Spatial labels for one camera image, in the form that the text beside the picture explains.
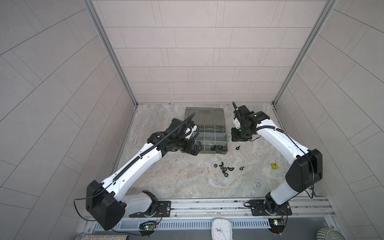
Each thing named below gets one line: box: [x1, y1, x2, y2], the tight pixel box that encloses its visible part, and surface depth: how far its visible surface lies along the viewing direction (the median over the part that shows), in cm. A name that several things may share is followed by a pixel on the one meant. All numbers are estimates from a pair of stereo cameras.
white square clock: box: [211, 218, 233, 240], surface depth 65 cm
